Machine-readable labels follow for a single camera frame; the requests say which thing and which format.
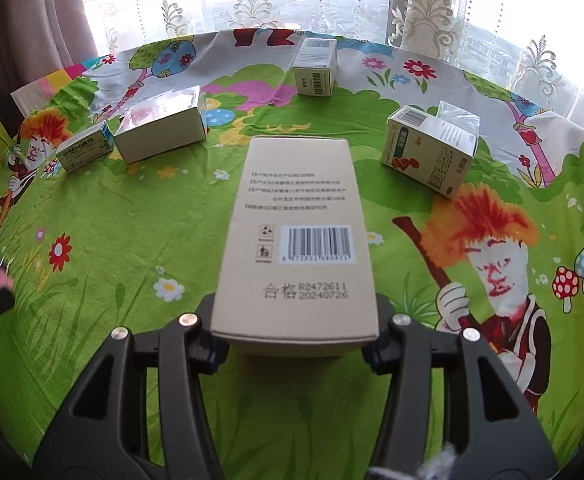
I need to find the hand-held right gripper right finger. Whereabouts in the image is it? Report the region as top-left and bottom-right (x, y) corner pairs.
(362, 294), (559, 480)

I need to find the grey fluffy cord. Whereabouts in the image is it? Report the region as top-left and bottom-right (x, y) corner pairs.
(369, 441), (473, 480)

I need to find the brown curtain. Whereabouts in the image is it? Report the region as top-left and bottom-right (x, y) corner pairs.
(0, 0), (98, 106)

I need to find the cartoon printed tablecloth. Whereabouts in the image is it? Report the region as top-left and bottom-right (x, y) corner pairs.
(0, 27), (584, 480)

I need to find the green and white medicine box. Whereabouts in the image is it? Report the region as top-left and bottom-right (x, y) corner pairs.
(54, 121), (114, 175)

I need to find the small white barcode box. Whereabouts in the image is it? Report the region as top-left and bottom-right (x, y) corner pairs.
(292, 38), (339, 97)

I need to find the beige cardboard box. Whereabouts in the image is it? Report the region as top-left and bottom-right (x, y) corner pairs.
(209, 136), (380, 358)

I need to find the beige curtain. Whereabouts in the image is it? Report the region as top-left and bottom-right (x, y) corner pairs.
(387, 0), (473, 66)

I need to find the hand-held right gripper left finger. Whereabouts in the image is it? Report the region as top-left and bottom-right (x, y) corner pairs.
(32, 295), (230, 480)

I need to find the white and orange medicine box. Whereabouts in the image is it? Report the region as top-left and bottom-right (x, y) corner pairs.
(381, 101), (480, 199)

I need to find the large white glossy-top box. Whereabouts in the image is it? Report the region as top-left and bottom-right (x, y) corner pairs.
(113, 86), (207, 165)

